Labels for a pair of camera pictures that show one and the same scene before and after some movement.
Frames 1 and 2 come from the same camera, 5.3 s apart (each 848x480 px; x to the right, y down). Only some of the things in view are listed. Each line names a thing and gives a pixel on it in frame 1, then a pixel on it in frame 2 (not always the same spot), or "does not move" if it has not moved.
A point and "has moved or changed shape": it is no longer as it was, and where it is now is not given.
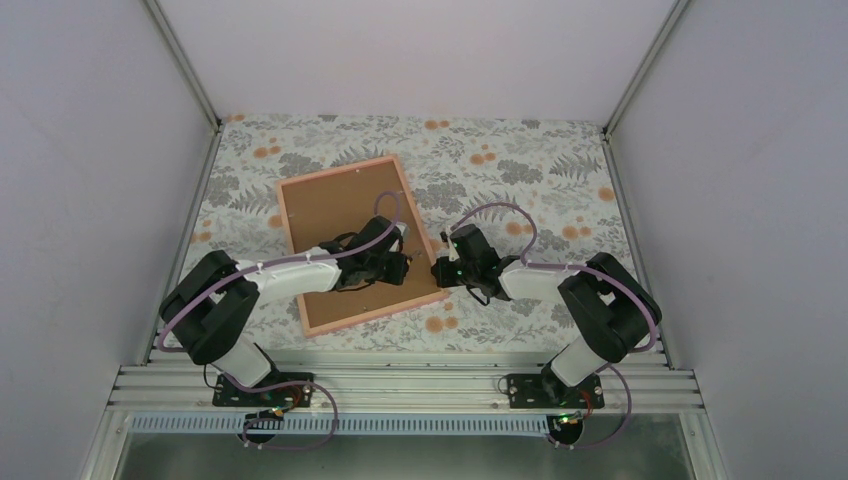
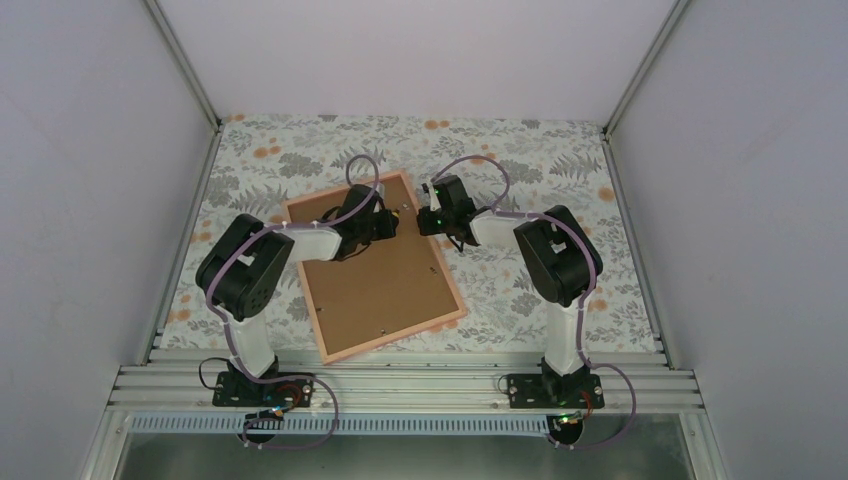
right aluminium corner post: x=645 y=65 does not move
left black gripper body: x=390 y=276 to x=384 y=231
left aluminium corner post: x=183 y=63 does not move
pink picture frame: x=320 y=206 has moved or changed shape
